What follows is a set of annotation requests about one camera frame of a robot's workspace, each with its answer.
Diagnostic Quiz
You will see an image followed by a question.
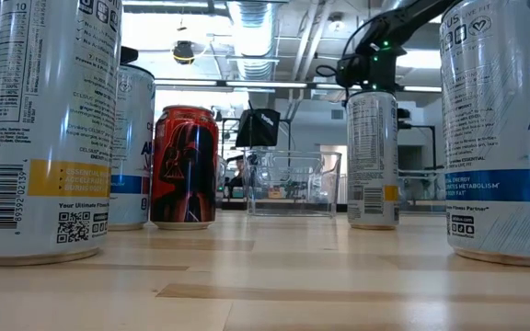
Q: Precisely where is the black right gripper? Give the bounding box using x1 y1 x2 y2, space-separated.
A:
337 44 400 93

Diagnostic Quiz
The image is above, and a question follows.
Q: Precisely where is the Celsius can with yellow band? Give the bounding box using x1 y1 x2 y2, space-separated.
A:
0 0 123 267
346 89 401 231

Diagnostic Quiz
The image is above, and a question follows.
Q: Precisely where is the Celsius can with blue band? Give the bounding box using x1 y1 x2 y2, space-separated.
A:
107 63 156 232
438 0 530 268

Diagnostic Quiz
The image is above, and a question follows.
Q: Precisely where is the red Darth Vader soda can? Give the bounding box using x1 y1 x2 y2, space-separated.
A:
149 104 221 231

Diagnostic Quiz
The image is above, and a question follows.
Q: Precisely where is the round ceiling lamp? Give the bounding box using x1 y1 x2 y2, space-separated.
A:
327 11 347 33

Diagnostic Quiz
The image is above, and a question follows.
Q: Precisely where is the black monitor stand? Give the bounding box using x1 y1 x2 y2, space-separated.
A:
397 107 437 172

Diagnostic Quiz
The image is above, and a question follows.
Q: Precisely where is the black softbox lamp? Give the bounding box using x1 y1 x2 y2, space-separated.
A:
235 101 282 149

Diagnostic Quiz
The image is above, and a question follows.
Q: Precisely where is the wide clear plastic bin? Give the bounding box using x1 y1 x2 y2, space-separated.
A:
215 154 229 209
397 168 448 216

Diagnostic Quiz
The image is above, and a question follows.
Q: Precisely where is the ceiling light strip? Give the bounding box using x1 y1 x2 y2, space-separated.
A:
154 78 310 91

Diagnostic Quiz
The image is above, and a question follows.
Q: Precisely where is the narrow clear plastic bin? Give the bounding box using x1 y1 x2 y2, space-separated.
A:
245 148 343 218

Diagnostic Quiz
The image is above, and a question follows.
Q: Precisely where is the person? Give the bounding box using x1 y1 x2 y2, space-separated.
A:
225 154 249 200

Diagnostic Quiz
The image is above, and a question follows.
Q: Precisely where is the black hanging ceiling device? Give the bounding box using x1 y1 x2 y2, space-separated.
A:
172 40 196 66

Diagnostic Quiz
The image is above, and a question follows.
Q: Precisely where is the silver ventilation duct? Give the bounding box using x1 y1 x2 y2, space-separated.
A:
226 0 279 82

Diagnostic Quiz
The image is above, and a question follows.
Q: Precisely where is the black aluminium extrusion frame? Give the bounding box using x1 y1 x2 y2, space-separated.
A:
218 197 448 213

